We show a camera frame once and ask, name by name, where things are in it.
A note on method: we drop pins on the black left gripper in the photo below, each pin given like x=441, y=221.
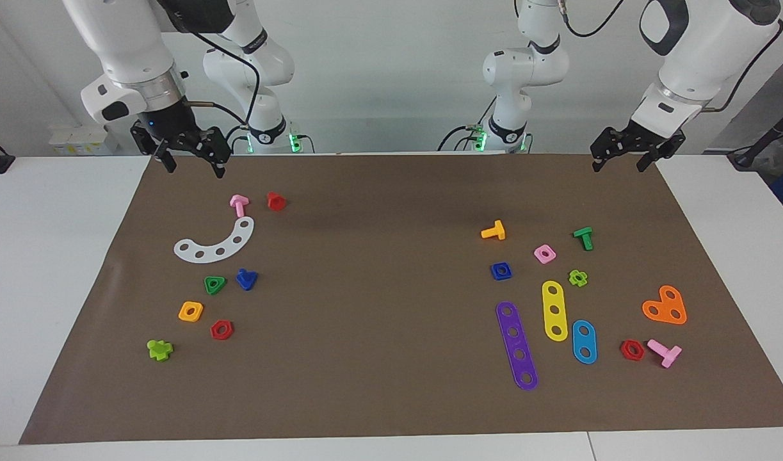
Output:
x=650, y=137

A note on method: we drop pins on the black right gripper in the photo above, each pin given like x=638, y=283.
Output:
x=167, y=125

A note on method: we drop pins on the blue plastic bolt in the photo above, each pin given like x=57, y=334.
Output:
x=245, y=280

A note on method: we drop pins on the blue square plastic nut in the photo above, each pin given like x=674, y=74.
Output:
x=494, y=275

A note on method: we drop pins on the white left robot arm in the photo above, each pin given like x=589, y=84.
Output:
x=698, y=51

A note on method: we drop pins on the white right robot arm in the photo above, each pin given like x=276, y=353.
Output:
x=129, y=45

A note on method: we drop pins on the pink plastic bolt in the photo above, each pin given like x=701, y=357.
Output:
x=668, y=355
x=239, y=203

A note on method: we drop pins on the dark green plastic bolt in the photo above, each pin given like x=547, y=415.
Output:
x=584, y=237

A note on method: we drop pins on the red plastic bolt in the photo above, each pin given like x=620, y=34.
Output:
x=276, y=201

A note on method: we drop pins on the white curved five-hole plate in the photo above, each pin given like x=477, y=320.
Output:
x=228, y=246

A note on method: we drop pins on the white boxes stack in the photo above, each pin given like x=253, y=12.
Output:
x=77, y=139

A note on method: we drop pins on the black stand pole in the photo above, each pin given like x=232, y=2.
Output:
x=759, y=144

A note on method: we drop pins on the green triangular plastic nut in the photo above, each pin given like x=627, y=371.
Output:
x=208, y=280

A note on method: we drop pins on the pink square plastic nut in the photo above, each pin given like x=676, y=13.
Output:
x=538, y=251

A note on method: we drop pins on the lime green cross nut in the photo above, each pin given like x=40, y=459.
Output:
x=571, y=278

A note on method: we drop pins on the yellow-orange plastic bolt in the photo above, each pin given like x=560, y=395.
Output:
x=495, y=232

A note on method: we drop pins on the orange three-hole angle plate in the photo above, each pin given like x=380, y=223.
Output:
x=665, y=307

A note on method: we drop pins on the orange square plastic nut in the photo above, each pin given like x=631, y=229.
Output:
x=182, y=314

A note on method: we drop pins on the yellow three-hole strip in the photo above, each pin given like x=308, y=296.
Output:
x=554, y=302

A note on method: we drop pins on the red hexagonal plastic nut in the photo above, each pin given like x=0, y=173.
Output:
x=228, y=333
x=624, y=353

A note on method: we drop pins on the blue two-hole strip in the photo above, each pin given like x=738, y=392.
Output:
x=584, y=341

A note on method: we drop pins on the lime green cross bolt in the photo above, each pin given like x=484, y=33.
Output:
x=157, y=350

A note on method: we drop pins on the purple four-hole strip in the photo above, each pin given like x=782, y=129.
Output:
x=511, y=322

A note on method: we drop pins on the brown table mat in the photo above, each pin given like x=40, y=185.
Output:
x=378, y=307

